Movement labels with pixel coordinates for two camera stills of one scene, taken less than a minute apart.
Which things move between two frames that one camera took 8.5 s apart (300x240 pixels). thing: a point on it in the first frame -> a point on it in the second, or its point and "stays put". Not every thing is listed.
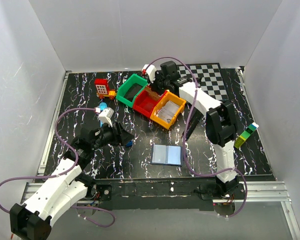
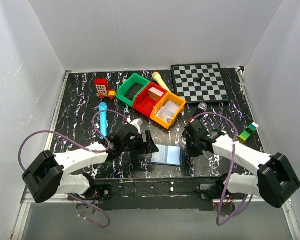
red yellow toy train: [102, 89] stays put
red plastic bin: [144, 103] stays put
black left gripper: [118, 134] -> [145, 142]
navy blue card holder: [169, 155] stays put
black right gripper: [158, 86] -> [191, 141]
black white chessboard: [210, 78] stays put
